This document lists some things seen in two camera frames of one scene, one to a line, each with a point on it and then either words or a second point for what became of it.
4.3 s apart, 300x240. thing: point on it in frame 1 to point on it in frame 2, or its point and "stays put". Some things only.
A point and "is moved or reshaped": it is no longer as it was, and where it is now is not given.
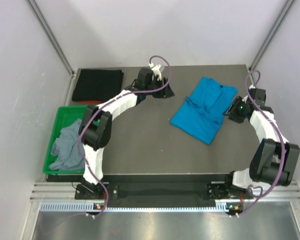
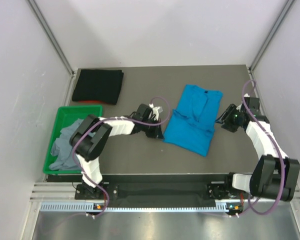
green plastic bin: (66, 116) stays put
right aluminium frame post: (270, 35) stays put
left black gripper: (166, 92) to (157, 133)
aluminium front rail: (53, 192) stays put
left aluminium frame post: (48, 31) stays put
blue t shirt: (201, 115) is moved or reshaped
